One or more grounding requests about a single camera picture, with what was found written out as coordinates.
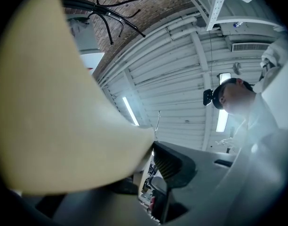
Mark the white air vent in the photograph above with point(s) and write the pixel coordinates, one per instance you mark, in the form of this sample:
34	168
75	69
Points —
250	46

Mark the white metal shelf rack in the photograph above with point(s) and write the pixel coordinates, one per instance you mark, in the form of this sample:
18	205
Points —
215	10

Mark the black head camera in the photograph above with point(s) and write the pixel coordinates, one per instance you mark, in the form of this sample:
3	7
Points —
208	98

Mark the person's white jacket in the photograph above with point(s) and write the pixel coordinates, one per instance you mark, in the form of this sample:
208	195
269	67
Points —
259	116

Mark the white ceiling light bar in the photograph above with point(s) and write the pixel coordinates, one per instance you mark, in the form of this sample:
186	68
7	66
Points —
130	110
224	78
222	121

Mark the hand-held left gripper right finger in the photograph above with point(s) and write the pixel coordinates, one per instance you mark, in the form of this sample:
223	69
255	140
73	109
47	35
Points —
174	168

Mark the black metal coat rack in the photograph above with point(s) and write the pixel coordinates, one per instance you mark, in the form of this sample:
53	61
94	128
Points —
87	5

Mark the cream wooden clothes hanger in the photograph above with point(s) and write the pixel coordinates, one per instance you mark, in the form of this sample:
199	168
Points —
52	102

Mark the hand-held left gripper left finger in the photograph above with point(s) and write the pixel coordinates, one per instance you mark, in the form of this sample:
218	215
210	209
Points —
99	208

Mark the person's head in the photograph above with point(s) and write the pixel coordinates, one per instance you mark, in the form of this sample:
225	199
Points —
238	98

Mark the grey refrigerator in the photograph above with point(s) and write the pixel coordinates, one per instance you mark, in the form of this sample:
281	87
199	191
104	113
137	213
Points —
84	39

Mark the round ceiling fixture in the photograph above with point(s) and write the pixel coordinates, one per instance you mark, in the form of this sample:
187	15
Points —
237	68

